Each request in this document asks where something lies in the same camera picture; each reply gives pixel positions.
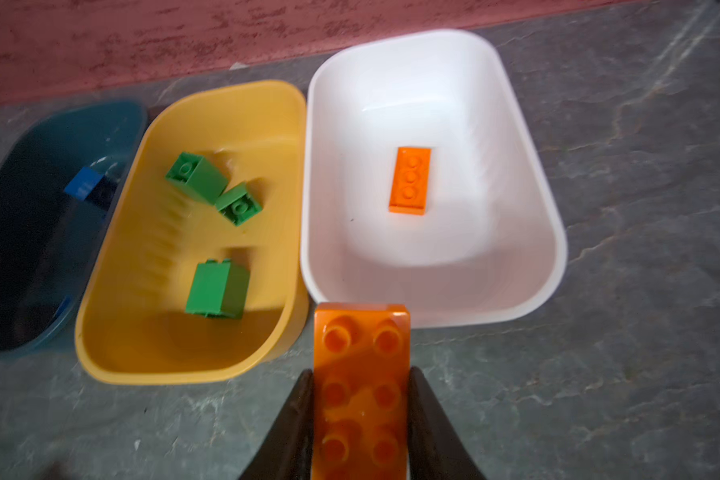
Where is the orange lego diagonal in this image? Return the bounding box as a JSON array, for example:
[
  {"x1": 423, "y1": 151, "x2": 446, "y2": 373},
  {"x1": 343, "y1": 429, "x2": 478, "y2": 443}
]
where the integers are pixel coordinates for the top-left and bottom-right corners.
[{"x1": 311, "y1": 303, "x2": 411, "y2": 479}]

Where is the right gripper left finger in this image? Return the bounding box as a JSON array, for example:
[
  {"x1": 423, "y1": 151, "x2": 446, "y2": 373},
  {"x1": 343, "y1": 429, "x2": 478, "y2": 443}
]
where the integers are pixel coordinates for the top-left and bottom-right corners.
[{"x1": 239, "y1": 369, "x2": 314, "y2": 480}]

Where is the blue lego top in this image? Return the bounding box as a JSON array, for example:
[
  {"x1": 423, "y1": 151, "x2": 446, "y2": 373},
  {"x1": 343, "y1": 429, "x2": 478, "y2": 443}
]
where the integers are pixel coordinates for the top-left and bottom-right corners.
[{"x1": 64, "y1": 167, "x2": 117, "y2": 210}]

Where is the orange lego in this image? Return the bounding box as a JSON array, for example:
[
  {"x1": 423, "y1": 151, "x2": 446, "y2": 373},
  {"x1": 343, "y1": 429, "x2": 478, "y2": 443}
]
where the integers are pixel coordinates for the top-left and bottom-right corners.
[{"x1": 388, "y1": 147, "x2": 431, "y2": 216}]

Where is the teal plastic bin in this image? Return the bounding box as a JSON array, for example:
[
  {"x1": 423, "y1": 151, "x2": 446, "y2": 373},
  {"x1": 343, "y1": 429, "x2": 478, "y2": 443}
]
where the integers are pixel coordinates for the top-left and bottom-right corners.
[{"x1": 0, "y1": 99, "x2": 148, "y2": 358}]

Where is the white plastic bin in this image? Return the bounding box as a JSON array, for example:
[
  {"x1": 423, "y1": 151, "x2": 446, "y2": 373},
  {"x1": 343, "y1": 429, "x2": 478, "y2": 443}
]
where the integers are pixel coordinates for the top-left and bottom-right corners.
[{"x1": 301, "y1": 30, "x2": 567, "y2": 328}]

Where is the yellow plastic bin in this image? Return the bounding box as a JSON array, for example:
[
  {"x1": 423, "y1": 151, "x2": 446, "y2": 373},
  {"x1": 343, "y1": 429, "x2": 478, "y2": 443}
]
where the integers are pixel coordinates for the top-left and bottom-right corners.
[{"x1": 75, "y1": 80, "x2": 309, "y2": 385}]

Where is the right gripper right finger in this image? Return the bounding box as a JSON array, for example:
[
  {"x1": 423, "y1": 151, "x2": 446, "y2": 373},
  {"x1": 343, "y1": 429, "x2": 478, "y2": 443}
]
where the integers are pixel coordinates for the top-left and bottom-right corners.
[{"x1": 407, "y1": 367, "x2": 486, "y2": 480}]

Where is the small green lego top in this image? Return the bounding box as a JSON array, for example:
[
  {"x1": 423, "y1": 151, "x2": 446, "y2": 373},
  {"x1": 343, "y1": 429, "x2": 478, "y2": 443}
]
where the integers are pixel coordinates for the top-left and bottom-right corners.
[{"x1": 214, "y1": 182, "x2": 263, "y2": 226}]

